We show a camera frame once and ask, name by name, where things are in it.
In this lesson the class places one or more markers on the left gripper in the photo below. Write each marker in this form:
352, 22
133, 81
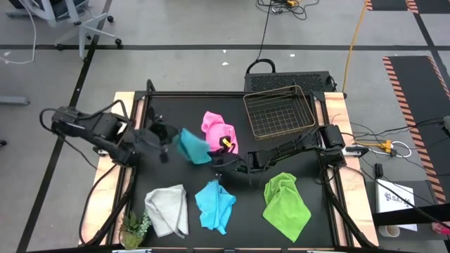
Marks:
160, 135

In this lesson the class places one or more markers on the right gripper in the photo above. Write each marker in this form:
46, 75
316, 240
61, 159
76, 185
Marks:
237, 165

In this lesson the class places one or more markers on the pink microfiber towel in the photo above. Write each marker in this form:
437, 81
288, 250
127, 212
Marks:
214, 128

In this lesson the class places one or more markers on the teal microfiber towel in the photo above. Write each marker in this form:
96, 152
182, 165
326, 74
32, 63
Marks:
193, 147

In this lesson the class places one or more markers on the grey waffle microfiber towel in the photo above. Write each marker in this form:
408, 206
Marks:
165, 211

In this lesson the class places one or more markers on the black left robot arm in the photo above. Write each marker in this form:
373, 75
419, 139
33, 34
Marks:
102, 128

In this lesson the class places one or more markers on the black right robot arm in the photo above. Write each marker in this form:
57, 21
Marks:
281, 151

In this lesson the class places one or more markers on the light blue microfiber towel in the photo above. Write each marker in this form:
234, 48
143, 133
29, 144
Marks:
214, 207

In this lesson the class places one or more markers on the green microfiber towel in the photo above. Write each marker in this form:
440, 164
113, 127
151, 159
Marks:
286, 207

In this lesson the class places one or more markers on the wooden table side board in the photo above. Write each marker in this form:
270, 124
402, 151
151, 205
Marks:
335, 103
121, 105

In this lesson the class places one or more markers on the small potted green plant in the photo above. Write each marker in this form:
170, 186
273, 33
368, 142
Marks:
133, 228

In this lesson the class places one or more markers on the black computer case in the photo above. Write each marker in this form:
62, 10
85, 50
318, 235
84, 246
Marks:
281, 80

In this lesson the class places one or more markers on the white office chair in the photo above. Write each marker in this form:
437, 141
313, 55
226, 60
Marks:
81, 31

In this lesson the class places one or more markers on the grey furniture foot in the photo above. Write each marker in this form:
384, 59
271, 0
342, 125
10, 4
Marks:
14, 100

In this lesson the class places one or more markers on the black power adapter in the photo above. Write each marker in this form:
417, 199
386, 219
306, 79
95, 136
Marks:
379, 170

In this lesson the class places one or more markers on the yellow power splitter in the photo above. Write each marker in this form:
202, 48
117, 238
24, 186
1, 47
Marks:
385, 145

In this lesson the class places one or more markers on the white label box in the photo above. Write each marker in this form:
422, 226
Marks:
383, 207

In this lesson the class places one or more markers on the beige tape roll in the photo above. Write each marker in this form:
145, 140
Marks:
380, 231

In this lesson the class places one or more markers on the black hazard-striped floor mat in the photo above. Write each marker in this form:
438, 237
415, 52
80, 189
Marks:
390, 4
415, 91

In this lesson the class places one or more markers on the pink object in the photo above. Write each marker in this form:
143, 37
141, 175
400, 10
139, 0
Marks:
441, 228

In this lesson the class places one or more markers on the black aluminium table frame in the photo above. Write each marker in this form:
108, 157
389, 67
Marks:
211, 94

